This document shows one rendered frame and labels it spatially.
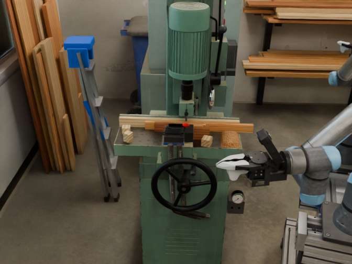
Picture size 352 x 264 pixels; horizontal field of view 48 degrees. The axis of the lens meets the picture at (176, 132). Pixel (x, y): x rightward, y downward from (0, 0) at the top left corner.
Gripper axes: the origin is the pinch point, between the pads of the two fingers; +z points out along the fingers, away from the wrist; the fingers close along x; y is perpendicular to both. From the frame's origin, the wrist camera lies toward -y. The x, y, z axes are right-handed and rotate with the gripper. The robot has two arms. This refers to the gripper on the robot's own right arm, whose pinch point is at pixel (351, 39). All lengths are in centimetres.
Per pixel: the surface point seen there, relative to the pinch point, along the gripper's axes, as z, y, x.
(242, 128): -50, 23, -67
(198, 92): -41, 5, -86
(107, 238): -35, 104, -155
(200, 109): -31, 19, -87
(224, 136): -59, 21, -76
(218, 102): -34, 15, -77
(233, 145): -64, 23, -72
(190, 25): -58, -33, -86
